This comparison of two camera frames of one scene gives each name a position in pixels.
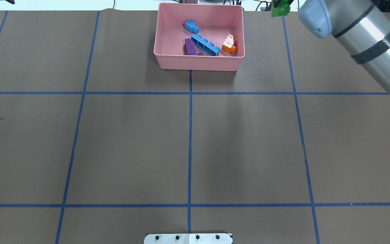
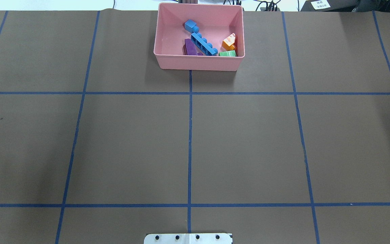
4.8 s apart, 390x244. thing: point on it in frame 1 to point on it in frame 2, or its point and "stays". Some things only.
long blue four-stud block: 208,47 stays
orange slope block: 229,45 stays
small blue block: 191,26 stays
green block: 283,9 to 229,53
